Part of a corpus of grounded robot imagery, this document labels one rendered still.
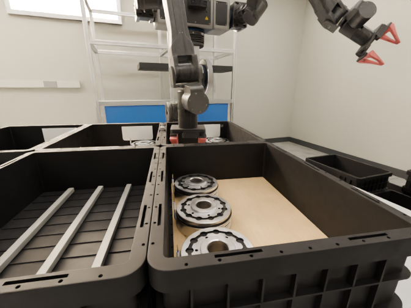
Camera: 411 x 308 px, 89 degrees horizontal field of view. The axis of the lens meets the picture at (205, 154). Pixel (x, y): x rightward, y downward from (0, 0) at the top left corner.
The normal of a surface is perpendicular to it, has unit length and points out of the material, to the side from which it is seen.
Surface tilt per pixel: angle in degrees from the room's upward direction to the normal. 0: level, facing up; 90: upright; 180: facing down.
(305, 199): 90
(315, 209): 90
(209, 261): 0
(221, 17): 90
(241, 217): 0
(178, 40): 81
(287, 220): 0
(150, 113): 90
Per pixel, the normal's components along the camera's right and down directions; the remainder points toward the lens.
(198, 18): 0.34, 0.28
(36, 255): 0.00, -0.95
